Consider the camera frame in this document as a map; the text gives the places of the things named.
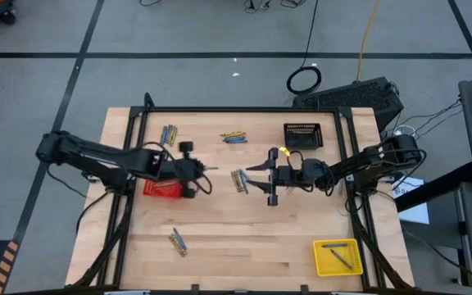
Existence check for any white paper sheet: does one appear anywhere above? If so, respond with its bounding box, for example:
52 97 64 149
391 176 431 225

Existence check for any black metal beam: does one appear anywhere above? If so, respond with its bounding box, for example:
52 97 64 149
394 161 472 213

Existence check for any white coiled cable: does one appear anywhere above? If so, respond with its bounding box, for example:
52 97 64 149
390 124 418 138

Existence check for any black floor cable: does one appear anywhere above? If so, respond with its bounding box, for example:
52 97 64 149
42 166 112 237
402 229 472 288

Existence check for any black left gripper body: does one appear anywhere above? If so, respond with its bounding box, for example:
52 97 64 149
164 141 205 200

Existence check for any yellow cable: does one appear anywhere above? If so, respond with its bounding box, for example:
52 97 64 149
354 0 381 84

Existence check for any black computer tower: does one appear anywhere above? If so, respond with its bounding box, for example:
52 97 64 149
292 75 406 133

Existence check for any black plastic basket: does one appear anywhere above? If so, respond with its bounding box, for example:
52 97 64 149
283 122 325 151

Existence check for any black coiled cable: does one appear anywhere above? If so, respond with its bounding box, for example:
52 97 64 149
285 0 323 97

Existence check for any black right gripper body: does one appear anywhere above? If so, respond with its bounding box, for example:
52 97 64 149
266 147 305 207

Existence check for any yellow plastic basket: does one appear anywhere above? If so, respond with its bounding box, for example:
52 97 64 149
312 238 365 278

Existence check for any black aluminium frame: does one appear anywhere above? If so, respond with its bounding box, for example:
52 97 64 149
66 92 415 294

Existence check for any red plastic basket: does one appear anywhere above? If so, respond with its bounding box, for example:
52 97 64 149
143 179 184 200

